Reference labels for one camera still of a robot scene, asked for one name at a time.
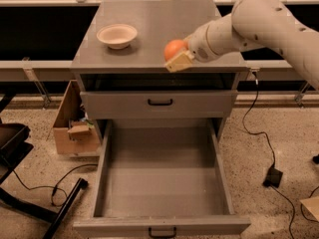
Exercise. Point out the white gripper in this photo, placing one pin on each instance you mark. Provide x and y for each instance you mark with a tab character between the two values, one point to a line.
198	44

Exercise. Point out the orange fruit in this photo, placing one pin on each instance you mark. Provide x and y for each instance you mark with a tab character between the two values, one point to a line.
173	47

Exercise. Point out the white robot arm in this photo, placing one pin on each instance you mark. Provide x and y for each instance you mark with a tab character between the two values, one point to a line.
251	25

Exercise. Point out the closed grey upper drawer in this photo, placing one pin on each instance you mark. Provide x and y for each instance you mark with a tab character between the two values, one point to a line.
158	105

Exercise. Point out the grey drawer cabinet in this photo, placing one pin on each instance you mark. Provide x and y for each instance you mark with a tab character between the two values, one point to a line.
140	66

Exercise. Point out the open grey drawer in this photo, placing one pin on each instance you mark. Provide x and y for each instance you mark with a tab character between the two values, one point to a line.
159	179

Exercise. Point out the beige paper bowl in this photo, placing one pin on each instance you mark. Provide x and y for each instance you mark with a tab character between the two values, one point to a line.
117	36

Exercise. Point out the open cardboard box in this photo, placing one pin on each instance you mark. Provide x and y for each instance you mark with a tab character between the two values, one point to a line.
73	134

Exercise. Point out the black chair base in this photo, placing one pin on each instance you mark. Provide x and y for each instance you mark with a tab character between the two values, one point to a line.
43	177

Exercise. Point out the cardboard piece at right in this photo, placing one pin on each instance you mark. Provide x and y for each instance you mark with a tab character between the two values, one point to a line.
312	205

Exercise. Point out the black power adapter with cable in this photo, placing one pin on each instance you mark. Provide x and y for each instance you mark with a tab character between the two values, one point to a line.
273	176

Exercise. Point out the grey railing frame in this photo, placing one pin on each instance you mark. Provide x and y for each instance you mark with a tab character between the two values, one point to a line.
39	37

